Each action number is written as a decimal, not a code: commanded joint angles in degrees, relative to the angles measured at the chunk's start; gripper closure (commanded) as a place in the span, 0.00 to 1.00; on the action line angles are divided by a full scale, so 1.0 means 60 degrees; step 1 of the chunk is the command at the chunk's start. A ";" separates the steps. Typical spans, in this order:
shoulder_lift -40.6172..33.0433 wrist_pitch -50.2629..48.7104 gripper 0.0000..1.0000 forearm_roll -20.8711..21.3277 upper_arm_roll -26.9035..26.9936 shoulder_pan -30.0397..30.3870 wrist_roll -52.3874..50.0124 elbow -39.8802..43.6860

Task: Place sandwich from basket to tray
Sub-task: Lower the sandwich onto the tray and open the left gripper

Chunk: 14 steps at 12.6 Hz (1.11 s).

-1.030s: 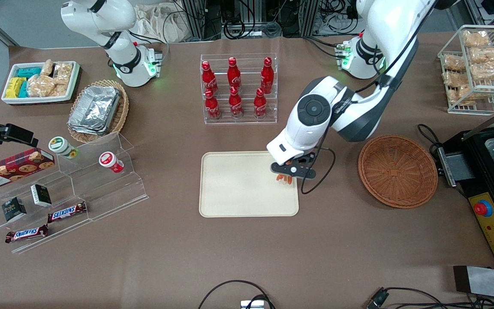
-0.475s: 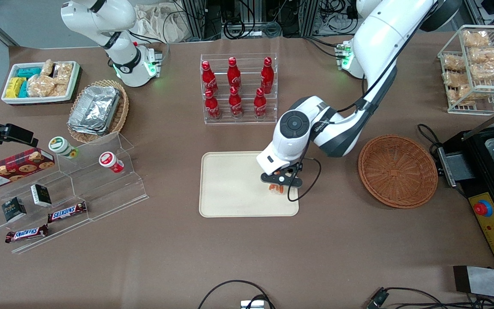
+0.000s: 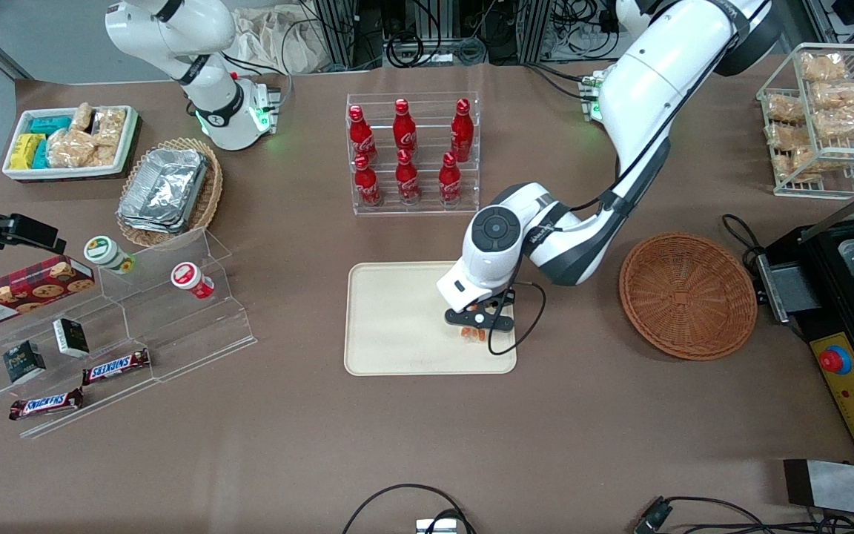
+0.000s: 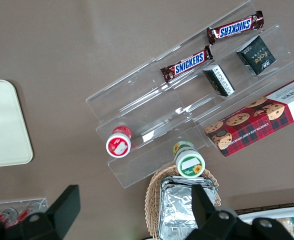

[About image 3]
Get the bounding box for cream plastic tray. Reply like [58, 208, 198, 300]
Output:
[344, 260, 518, 376]

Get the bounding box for oval light wicker basket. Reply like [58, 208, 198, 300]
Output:
[116, 137, 224, 248]

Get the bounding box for round brown wicker basket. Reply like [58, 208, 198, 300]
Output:
[618, 232, 759, 362]

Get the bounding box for red tartan Walkers cookie box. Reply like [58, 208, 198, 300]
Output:
[0, 256, 96, 331]

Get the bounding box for green lidded sunflower cup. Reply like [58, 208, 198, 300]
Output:
[84, 236, 136, 275]

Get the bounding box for yellow snack packet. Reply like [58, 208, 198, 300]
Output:
[10, 133, 46, 170]

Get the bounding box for red cola bottle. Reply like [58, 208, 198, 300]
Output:
[348, 105, 378, 165]
[395, 149, 420, 205]
[393, 99, 417, 156]
[439, 152, 463, 205]
[354, 154, 383, 207]
[451, 98, 474, 162]

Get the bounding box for black box white label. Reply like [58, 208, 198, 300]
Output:
[53, 317, 90, 358]

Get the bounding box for black Face snack box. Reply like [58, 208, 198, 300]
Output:
[2, 340, 47, 384]

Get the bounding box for white rectangular snack bin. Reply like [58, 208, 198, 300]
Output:
[2, 105, 140, 181]

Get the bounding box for stacked aluminium foil trays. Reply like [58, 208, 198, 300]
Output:
[117, 148, 209, 234]

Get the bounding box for brown Snickers bar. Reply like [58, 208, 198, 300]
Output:
[9, 388, 85, 421]
[82, 349, 151, 385]

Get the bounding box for red lidded cup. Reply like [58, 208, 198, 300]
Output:
[171, 262, 215, 300]

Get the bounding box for clear acrylic bottle rack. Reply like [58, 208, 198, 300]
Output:
[345, 91, 481, 217]

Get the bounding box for beige crumpled cloth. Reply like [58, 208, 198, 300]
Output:
[231, 6, 324, 75]

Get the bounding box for black machine yellow panel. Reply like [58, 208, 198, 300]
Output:
[757, 174, 854, 468]

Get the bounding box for clear bag fried snacks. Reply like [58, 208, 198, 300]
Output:
[775, 148, 835, 182]
[812, 108, 854, 142]
[767, 93, 806, 123]
[768, 122, 813, 153]
[811, 80, 854, 112]
[800, 52, 848, 82]

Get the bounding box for red emergency stop button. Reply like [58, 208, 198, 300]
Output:
[818, 345, 853, 375]

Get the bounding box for grey flat plate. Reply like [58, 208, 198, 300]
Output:
[783, 458, 854, 520]

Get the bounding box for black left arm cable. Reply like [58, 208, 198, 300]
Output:
[488, 280, 546, 357]

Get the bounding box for black looped cable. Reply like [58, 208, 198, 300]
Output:
[342, 484, 476, 534]

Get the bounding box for black machine cable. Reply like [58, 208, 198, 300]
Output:
[720, 214, 765, 268]

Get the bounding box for black tangled background cables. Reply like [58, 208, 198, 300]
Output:
[383, 0, 491, 67]

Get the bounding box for black cable with plug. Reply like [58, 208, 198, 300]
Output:
[633, 495, 854, 534]

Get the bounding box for aluminium frame post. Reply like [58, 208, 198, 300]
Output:
[316, 0, 357, 71]

